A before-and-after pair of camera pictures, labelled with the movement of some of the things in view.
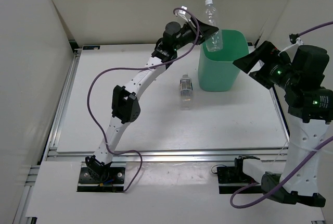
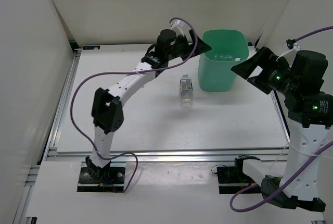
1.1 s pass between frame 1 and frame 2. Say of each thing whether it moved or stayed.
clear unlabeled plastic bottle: moved
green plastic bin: stayed
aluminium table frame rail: stayed
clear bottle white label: stayed
